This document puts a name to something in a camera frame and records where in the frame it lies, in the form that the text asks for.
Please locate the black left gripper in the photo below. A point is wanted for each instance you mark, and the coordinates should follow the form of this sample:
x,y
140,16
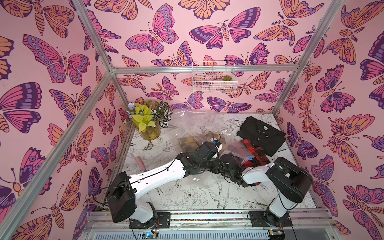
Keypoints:
x,y
216,168

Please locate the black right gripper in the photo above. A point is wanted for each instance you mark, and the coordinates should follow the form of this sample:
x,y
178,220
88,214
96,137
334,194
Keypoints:
x,y
229,163

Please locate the yellow plaid shirt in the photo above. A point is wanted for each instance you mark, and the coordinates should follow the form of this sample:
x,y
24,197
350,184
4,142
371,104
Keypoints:
x,y
190,143

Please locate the red black plaid shirt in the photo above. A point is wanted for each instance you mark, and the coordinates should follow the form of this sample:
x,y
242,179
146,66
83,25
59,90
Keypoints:
x,y
249,155

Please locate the clear plastic vacuum bag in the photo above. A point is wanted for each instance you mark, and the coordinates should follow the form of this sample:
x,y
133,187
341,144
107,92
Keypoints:
x,y
228,147

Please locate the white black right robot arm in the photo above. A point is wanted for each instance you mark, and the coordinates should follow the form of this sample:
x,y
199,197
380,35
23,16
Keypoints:
x,y
292,183

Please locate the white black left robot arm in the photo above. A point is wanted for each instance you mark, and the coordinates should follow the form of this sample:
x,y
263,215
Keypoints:
x,y
124,193

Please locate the black folded shirt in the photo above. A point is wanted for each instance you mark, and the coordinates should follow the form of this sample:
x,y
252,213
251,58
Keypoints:
x,y
262,135

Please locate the pink cylindrical object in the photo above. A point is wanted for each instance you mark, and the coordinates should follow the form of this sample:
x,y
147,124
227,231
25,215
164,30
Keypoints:
x,y
140,164

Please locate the potted plant in glass vase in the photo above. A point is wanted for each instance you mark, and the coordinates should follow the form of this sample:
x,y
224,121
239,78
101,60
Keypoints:
x,y
149,117

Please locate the small green succulent plant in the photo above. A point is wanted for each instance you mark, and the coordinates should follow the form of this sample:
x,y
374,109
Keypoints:
x,y
227,78

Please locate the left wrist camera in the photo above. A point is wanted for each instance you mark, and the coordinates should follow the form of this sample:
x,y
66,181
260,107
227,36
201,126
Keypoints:
x,y
218,145

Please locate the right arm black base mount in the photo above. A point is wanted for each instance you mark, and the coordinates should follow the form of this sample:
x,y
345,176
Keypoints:
x,y
266,218

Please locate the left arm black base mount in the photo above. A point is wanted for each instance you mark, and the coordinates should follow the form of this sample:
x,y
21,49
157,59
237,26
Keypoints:
x,y
147,217

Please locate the white wire wall basket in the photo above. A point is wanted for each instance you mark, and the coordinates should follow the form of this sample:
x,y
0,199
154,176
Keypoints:
x,y
208,79

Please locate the aluminium front rail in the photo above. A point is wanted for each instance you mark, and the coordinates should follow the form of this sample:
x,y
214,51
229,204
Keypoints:
x,y
301,218

